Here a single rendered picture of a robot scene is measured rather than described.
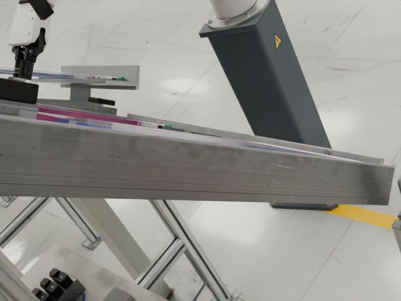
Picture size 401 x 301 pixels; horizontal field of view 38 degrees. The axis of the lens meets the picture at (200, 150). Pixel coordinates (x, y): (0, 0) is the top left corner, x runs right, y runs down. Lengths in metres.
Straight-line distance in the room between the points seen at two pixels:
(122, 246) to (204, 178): 1.16
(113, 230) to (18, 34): 0.64
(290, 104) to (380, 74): 0.78
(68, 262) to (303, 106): 0.89
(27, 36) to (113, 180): 0.87
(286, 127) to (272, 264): 0.43
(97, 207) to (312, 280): 0.66
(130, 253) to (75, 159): 1.29
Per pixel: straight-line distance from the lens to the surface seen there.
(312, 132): 1.87
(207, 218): 2.12
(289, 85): 1.73
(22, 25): 1.40
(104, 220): 1.69
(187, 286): 1.94
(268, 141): 1.08
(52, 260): 1.32
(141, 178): 0.55
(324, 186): 0.79
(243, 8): 1.61
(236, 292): 1.84
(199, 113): 2.68
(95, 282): 1.20
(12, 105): 0.81
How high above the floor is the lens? 1.37
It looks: 34 degrees down
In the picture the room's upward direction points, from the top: 29 degrees counter-clockwise
